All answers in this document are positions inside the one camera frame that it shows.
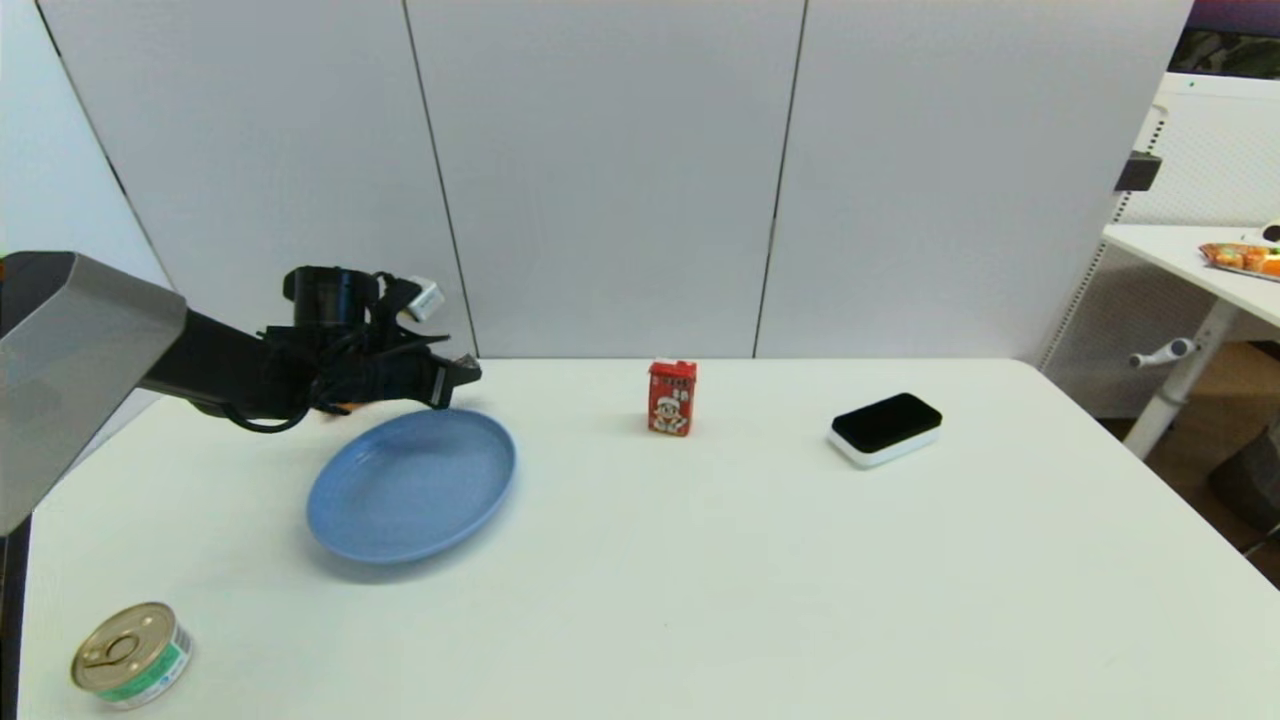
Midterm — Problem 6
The blue oval plate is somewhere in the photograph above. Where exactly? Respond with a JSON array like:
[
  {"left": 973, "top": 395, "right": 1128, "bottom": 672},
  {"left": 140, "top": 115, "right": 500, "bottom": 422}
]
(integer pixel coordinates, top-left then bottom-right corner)
[{"left": 306, "top": 407, "right": 518, "bottom": 566}]

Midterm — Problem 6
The red cartoon milk carton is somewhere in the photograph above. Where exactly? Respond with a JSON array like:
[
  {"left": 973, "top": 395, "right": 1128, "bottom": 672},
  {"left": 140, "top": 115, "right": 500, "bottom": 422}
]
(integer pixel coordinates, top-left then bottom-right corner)
[{"left": 646, "top": 359, "right": 699, "bottom": 438}]

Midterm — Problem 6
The gold lid green label can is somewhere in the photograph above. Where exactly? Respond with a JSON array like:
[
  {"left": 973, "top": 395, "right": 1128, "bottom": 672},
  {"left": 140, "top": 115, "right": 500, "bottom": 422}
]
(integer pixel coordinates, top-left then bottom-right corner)
[{"left": 69, "top": 600, "right": 194, "bottom": 712}]

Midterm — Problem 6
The black and white eraser block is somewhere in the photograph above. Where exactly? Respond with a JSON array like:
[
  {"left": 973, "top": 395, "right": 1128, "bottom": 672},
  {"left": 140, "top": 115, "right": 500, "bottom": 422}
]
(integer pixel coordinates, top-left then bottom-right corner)
[{"left": 827, "top": 391, "right": 945, "bottom": 470}]

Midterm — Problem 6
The white desk leg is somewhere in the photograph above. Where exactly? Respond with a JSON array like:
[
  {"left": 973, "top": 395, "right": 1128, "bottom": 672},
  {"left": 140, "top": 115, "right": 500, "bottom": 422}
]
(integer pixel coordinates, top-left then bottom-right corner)
[{"left": 1124, "top": 296, "right": 1243, "bottom": 462}]

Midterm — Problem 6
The white side desk top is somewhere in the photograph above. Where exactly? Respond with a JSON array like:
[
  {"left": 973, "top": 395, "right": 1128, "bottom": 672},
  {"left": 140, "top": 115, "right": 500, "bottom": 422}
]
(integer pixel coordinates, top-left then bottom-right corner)
[{"left": 1102, "top": 223, "right": 1280, "bottom": 329}]

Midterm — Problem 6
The white perforated pegboard panel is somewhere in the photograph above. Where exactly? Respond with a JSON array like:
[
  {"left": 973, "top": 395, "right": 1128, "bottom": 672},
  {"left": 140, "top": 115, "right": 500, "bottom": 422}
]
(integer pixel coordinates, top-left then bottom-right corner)
[{"left": 1038, "top": 72, "right": 1280, "bottom": 421}]

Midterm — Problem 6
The brown cardboard box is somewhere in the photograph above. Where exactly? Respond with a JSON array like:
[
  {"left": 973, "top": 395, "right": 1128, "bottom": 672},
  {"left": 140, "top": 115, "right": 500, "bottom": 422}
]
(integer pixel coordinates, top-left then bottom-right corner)
[{"left": 1178, "top": 342, "right": 1280, "bottom": 443}]

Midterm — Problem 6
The orange snack packet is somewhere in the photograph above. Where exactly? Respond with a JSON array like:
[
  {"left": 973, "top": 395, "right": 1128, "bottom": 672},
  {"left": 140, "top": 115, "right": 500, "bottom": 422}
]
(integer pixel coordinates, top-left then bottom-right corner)
[{"left": 1198, "top": 241, "right": 1280, "bottom": 282}]

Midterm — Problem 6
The dark floor bin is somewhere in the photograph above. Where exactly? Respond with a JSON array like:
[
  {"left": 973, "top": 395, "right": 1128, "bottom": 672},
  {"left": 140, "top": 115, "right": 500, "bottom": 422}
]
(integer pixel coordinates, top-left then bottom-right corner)
[{"left": 1207, "top": 418, "right": 1280, "bottom": 543}]

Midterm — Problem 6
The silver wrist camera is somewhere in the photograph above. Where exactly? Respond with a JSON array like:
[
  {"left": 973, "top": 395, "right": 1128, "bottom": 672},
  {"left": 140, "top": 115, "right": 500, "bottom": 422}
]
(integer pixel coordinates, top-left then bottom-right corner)
[{"left": 404, "top": 277, "right": 445, "bottom": 324}]

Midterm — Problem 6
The white desk crank handle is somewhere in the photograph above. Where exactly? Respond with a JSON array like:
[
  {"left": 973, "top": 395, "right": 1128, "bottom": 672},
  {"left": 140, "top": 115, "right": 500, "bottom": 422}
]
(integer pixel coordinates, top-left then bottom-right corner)
[{"left": 1129, "top": 338, "right": 1199, "bottom": 372}]

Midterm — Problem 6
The black bracket on pegboard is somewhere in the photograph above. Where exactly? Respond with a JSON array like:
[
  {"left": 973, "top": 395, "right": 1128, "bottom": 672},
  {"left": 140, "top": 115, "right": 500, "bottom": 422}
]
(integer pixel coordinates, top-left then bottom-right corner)
[{"left": 1114, "top": 151, "right": 1164, "bottom": 194}]

